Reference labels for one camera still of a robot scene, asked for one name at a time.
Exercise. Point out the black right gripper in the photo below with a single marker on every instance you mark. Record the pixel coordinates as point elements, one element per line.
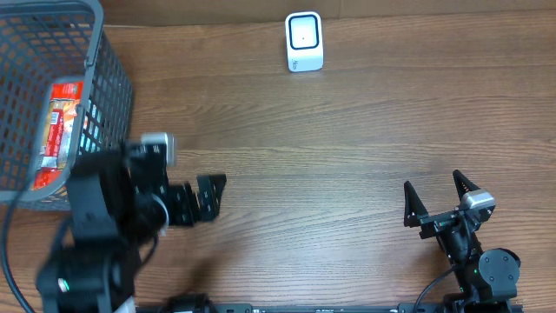
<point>440,220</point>

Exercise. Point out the white barcode scanner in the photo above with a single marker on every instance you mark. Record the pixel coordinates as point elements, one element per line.
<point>304,41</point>

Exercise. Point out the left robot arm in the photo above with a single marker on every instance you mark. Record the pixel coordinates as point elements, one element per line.
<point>120,200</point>

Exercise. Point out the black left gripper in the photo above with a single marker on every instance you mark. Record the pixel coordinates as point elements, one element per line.
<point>187,203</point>

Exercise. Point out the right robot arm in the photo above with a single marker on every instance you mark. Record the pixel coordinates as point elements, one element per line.
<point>487,278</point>

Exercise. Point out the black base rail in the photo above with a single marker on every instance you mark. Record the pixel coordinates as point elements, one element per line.
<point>399,308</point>

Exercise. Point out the orange red noodle packet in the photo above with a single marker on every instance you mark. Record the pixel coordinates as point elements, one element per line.
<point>55,146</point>

